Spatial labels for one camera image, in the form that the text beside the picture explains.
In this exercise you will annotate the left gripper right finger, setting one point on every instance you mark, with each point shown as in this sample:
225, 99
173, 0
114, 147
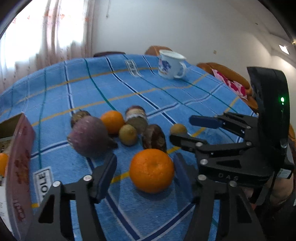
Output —
236, 218

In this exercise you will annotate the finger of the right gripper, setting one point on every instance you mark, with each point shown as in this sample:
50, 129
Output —
186, 142
231, 122

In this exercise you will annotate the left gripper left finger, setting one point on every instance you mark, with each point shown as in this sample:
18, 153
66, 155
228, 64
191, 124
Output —
53, 220

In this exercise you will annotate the green kiwi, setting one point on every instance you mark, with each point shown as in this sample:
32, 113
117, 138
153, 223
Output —
178, 128
128, 135

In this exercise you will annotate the dark brown mangosteen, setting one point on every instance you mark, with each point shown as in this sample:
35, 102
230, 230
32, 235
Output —
154, 138

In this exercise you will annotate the large orange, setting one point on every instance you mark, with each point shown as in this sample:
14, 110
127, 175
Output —
151, 171

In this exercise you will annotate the cut purple fruit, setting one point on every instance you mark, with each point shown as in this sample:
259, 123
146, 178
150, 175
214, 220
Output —
136, 117

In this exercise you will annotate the large purple round fruit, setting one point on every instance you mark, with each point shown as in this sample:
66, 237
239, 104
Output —
89, 137

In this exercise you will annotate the dark wrinkled passion fruit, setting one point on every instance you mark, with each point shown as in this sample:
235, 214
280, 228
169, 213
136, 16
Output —
77, 116

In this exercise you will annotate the right hand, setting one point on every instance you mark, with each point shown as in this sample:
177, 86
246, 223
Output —
281, 190

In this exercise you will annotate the pink red floral cloth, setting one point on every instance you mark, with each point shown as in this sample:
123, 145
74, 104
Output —
236, 87

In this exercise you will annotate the brown leather sofa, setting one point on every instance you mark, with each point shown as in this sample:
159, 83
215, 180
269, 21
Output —
247, 96

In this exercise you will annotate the white blue floral mug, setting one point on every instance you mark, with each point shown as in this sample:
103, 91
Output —
171, 64

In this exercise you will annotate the ceiling light panel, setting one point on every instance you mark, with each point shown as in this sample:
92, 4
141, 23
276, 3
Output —
284, 49

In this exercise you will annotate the blue plaid tablecloth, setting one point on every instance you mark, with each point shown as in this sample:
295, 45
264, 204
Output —
49, 97

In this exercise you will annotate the pink metal tin box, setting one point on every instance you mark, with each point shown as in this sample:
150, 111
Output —
17, 137

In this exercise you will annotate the orange wooden chair back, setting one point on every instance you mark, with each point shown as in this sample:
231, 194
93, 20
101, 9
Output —
154, 50

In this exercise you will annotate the dark round stool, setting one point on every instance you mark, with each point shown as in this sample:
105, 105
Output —
101, 54

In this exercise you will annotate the sheer floral curtain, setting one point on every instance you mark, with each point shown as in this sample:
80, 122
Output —
45, 33

